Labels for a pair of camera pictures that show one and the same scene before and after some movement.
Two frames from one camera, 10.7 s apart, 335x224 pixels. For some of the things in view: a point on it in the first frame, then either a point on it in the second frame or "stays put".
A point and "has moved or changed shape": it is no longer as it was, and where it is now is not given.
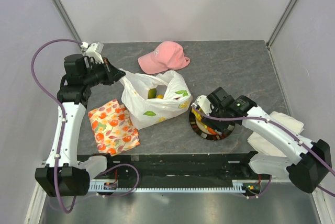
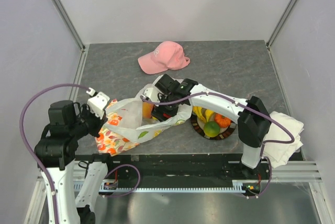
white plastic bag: [144, 111] has moved or changed shape
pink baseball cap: [169, 55] stays put
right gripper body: [220, 124] -> [170, 109]
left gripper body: [100, 73] -> [91, 122]
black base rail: [224, 166] stays put
